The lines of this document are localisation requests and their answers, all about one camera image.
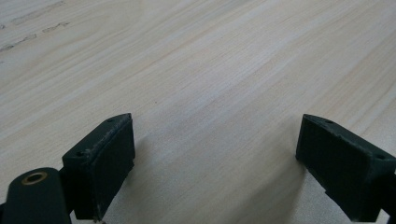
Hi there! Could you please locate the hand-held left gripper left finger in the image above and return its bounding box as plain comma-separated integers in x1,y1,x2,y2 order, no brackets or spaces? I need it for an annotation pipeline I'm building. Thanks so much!
61,112,136,222

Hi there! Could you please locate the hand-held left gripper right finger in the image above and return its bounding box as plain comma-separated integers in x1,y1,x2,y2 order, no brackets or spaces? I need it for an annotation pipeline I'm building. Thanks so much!
295,113,396,223

